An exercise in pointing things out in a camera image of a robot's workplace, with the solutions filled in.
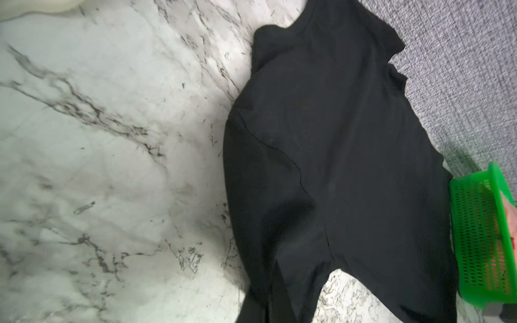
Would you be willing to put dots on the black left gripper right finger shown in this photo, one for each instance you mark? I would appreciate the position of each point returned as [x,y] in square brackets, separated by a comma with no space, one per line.
[279,306]

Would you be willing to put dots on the pink t-shirt in basket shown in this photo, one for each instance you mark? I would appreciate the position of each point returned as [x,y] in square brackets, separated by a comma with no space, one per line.
[510,211]

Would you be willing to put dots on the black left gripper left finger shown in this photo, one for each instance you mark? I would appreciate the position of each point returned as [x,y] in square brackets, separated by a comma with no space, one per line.
[255,305]

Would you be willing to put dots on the green plastic basket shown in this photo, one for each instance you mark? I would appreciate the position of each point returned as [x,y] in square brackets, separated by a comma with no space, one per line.
[482,244]

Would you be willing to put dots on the black t-shirt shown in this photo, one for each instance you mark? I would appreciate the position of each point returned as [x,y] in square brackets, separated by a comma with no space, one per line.
[327,167]

